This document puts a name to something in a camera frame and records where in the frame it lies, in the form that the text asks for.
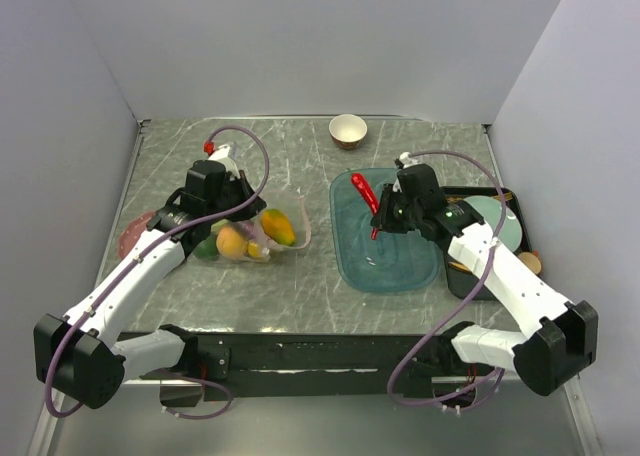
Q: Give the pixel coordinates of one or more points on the wooden chopsticks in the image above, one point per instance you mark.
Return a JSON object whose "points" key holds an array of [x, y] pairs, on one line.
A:
{"points": [[505, 196]]}

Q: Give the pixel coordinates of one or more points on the black serving tray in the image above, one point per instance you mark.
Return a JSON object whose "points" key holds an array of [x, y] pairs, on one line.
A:
{"points": [[459, 279]]}

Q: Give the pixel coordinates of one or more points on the pink plate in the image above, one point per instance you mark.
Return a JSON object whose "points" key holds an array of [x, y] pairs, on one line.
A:
{"points": [[131, 234]]}

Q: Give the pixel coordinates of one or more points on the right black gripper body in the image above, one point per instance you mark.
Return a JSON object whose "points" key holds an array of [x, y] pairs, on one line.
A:
{"points": [[396, 215]]}

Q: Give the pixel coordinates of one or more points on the yellow green mango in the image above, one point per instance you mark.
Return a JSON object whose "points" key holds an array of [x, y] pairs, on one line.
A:
{"points": [[278, 227]]}

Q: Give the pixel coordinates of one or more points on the clear zip top bag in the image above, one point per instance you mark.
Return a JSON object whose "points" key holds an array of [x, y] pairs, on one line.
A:
{"points": [[293, 207]]}

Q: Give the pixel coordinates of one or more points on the light green plate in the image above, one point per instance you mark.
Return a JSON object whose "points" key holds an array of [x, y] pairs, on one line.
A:
{"points": [[491, 209]]}

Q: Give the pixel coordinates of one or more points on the purple eggplant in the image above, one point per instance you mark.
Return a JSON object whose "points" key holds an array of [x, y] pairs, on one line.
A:
{"points": [[253, 231]]}

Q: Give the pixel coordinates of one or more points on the teal plastic food tray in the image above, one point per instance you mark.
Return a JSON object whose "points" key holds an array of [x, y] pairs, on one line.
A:
{"points": [[388, 264]]}

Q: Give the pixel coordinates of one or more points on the beige ceramic bowl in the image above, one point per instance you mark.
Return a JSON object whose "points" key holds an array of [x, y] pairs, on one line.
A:
{"points": [[348, 131]]}

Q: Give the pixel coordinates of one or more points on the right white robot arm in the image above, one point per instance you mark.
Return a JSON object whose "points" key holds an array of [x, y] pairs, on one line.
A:
{"points": [[556, 339]]}

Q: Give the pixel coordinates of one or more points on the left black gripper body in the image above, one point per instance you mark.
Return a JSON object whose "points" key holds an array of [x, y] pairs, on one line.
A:
{"points": [[235, 193]]}

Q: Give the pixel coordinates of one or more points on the red chili pepper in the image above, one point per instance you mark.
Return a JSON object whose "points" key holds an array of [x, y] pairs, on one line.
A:
{"points": [[366, 192]]}

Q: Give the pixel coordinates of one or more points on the orange fruit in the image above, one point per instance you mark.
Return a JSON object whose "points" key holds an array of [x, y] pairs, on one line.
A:
{"points": [[231, 244]]}

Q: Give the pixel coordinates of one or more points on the yellow lemon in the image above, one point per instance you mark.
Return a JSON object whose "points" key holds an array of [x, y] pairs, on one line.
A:
{"points": [[256, 251]]}

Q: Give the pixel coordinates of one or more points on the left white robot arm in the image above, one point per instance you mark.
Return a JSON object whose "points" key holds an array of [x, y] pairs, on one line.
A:
{"points": [[79, 353]]}

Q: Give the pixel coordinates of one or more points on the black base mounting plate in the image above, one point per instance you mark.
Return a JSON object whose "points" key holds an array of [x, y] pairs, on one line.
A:
{"points": [[281, 364]]}

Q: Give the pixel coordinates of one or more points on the pale green cabbage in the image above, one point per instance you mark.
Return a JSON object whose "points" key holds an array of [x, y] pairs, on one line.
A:
{"points": [[216, 227]]}

